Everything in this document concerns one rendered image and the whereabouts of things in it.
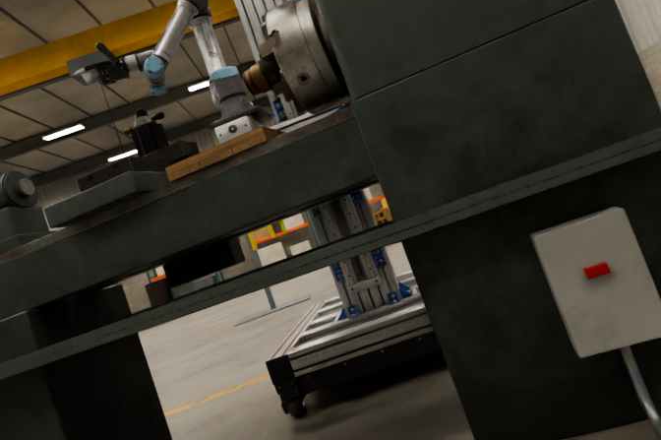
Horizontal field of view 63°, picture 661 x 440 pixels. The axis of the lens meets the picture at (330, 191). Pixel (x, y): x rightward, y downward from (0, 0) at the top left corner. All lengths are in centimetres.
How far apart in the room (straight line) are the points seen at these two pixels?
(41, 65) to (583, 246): 1272
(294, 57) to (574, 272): 83
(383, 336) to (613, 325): 99
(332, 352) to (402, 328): 27
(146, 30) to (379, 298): 1101
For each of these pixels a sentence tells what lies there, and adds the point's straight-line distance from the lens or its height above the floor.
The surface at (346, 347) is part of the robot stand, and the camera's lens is 203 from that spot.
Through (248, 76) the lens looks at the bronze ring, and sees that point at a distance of 158.
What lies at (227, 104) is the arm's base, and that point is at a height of 122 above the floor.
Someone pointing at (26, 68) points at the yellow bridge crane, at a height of 616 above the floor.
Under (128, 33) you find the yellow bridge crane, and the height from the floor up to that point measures 617.
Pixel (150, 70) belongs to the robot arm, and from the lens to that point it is 230.
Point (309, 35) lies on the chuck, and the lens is 141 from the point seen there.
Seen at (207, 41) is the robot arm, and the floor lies 156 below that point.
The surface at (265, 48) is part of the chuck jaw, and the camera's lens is 147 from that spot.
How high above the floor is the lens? 58
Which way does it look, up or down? 4 degrees up
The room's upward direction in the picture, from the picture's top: 20 degrees counter-clockwise
